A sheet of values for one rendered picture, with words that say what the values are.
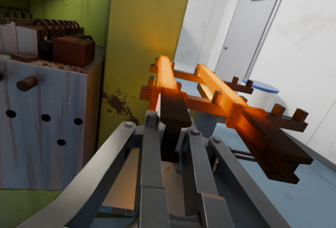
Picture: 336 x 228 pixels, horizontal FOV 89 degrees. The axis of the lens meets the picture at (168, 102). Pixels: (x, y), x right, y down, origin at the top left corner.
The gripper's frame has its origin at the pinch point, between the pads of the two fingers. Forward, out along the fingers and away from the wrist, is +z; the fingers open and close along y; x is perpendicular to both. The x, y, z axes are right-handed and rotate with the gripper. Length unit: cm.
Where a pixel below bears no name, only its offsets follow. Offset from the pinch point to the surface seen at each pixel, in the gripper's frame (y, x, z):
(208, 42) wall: 123, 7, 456
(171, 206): 7.0, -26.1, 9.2
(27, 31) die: -37.0, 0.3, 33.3
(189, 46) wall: 74, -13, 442
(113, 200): -5.5, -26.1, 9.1
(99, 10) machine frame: -35, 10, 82
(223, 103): 10.0, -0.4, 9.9
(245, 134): 10.1, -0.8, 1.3
